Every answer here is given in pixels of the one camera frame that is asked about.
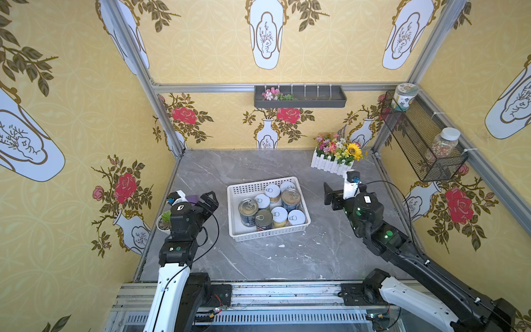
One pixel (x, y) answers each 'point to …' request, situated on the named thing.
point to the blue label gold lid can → (290, 199)
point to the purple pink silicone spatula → (192, 198)
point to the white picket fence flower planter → (334, 153)
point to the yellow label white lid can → (279, 215)
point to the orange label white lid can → (273, 191)
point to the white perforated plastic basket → (238, 193)
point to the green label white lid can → (263, 200)
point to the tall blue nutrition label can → (248, 208)
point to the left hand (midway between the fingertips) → (199, 199)
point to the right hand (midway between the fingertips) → (340, 180)
